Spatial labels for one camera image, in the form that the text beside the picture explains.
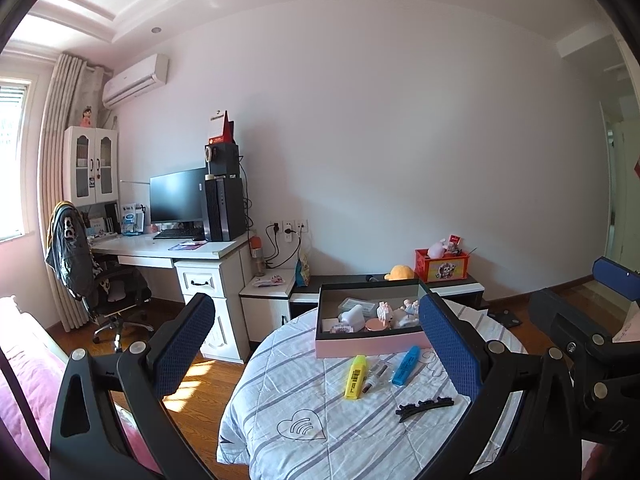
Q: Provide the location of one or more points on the blue highlighter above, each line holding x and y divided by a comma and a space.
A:
405, 366

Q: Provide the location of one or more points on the white air conditioner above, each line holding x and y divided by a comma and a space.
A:
135, 80

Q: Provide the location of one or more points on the white correction pen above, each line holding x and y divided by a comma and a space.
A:
376, 379

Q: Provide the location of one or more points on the pink mouse pad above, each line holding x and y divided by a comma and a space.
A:
187, 245

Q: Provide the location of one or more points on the red storage crate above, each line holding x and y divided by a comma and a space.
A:
442, 267

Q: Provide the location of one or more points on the small white figurine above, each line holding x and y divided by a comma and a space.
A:
386, 311

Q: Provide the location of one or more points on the blue snack bag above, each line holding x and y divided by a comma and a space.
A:
303, 271

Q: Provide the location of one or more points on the white plastic bottle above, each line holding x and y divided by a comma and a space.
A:
352, 316

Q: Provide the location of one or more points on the black speaker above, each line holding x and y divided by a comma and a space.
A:
222, 160

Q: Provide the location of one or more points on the white wall outlet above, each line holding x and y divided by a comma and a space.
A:
302, 225
288, 229
273, 227

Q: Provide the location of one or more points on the row of books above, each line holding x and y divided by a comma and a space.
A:
102, 227

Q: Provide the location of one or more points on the pink bed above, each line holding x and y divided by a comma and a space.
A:
30, 360

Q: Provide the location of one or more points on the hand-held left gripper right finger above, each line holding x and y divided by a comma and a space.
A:
450, 345

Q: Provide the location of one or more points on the small doll figure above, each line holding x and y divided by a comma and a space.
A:
87, 116

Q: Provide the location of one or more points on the grey printed jacket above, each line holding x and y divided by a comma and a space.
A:
67, 250

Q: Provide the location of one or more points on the black office chair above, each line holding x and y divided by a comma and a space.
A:
120, 290

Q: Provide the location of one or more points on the red door decoration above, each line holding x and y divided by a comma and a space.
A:
636, 167

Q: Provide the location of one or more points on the beige curtain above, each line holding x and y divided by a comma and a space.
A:
62, 110

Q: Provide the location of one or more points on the pink storage box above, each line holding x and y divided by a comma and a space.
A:
370, 346

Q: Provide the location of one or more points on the black floor scale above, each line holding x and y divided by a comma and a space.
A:
505, 319

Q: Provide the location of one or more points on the small red box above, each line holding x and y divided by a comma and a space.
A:
454, 241

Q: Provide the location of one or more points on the white nightstand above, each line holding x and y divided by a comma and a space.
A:
265, 310

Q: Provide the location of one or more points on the red desk calendar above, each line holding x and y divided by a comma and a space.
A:
220, 127

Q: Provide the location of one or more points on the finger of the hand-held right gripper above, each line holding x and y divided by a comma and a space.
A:
612, 270
560, 315

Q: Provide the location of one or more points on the black computer tower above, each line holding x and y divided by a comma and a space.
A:
225, 210

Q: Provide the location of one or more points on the white hutch cabinet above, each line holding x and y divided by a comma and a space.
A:
90, 167

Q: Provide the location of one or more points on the yellow highlighter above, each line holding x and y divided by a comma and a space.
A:
356, 377

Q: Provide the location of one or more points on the peach round compact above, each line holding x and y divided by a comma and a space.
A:
377, 325

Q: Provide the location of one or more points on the white door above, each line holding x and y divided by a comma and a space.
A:
622, 195

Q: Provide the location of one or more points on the blue and white box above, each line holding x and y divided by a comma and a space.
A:
131, 219

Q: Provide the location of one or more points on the black and white low cabinet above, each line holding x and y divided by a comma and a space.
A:
460, 290

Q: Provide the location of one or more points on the small pale figurine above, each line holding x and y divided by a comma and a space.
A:
410, 310

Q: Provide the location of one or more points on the yellow plush toy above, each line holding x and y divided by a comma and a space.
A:
399, 273

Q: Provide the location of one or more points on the black keyboard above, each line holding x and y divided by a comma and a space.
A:
175, 234

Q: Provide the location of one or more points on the white pink packet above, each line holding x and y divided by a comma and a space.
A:
267, 281

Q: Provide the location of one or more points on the white desk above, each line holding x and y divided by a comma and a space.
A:
145, 247

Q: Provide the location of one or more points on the black hair clip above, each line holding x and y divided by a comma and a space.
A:
425, 406

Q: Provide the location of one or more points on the small pink plush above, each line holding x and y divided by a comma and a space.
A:
437, 249

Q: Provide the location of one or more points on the black computer monitor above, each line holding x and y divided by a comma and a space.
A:
177, 197

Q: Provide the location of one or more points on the striped white tablecloth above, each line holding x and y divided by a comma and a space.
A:
325, 440

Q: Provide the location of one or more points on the window with blinds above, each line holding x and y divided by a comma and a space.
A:
10, 160

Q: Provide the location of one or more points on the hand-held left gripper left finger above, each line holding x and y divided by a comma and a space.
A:
185, 340

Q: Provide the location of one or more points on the bottle with orange cap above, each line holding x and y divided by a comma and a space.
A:
256, 257

